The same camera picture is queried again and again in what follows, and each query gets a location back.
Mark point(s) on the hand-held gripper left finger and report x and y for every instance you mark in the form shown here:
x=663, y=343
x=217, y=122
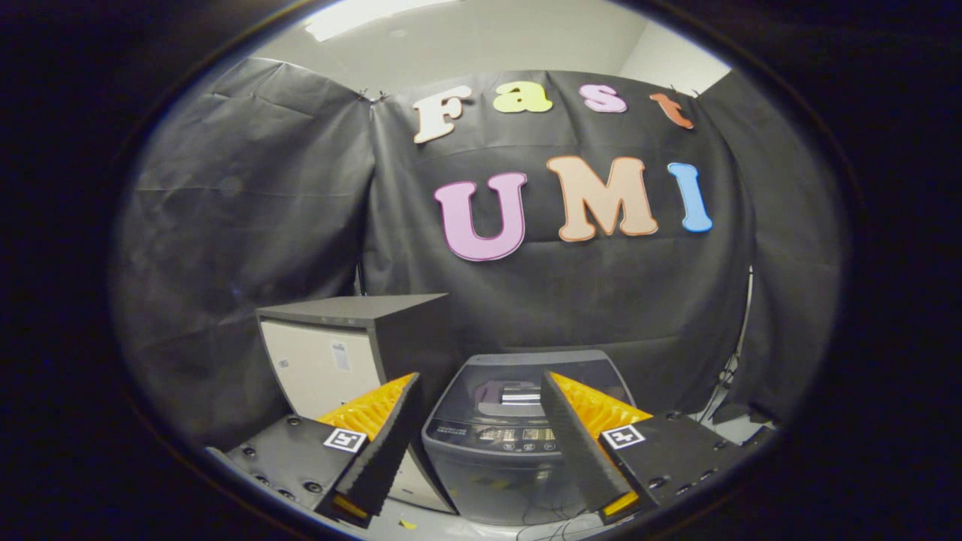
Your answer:
x=387, y=443

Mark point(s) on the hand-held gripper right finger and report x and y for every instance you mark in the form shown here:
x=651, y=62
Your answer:
x=575, y=443

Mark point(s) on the grey washing machine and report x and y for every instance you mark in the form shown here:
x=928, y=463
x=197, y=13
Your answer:
x=488, y=481

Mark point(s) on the dark grey beige cabinet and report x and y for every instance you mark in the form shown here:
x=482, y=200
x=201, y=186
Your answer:
x=323, y=361

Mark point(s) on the black backdrop cloth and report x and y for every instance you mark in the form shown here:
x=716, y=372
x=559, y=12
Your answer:
x=601, y=300

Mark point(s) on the thin metal stand pole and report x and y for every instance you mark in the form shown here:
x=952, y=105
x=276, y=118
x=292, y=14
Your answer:
x=749, y=300

